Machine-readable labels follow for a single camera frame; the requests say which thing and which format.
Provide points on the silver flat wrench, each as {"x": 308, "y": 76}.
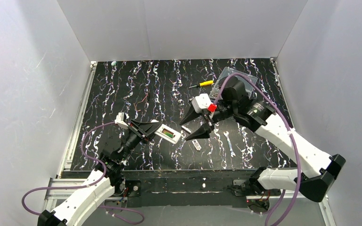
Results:
{"x": 226, "y": 134}

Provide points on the green battery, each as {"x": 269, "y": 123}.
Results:
{"x": 168, "y": 133}

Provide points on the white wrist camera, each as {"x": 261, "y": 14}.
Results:
{"x": 119, "y": 121}
{"x": 203, "y": 102}

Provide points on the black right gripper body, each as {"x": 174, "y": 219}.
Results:
{"x": 214, "y": 115}

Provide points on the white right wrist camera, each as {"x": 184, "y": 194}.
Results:
{"x": 203, "y": 102}

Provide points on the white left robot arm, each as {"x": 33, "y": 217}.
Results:
{"x": 107, "y": 178}

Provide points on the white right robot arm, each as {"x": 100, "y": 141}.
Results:
{"x": 316, "y": 170}

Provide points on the white remote control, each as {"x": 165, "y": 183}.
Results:
{"x": 174, "y": 140}

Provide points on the silver metal transceiver module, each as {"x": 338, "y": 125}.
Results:
{"x": 186, "y": 129}

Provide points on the yellow-handled screwdriver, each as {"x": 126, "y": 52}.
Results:
{"x": 202, "y": 84}

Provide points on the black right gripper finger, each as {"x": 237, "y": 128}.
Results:
{"x": 189, "y": 116}
{"x": 201, "y": 133}

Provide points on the aluminium frame rail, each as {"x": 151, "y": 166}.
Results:
{"x": 72, "y": 142}

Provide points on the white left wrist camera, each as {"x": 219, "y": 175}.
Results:
{"x": 119, "y": 121}

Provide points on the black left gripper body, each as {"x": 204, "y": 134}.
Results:
{"x": 135, "y": 130}

